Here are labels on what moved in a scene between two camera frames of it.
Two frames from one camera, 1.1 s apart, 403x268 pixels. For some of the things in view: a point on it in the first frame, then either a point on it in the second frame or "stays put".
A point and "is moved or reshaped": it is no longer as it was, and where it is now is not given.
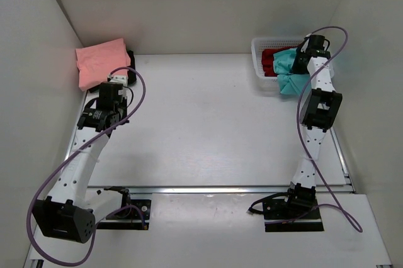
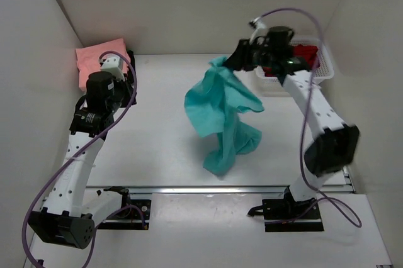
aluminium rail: (216, 190) stays put
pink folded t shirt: (95, 63) stays put
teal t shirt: (289, 83) is moved or reshaped
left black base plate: (134, 214) stays put
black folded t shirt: (131, 78) stays put
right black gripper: (295, 69) to (240, 60)
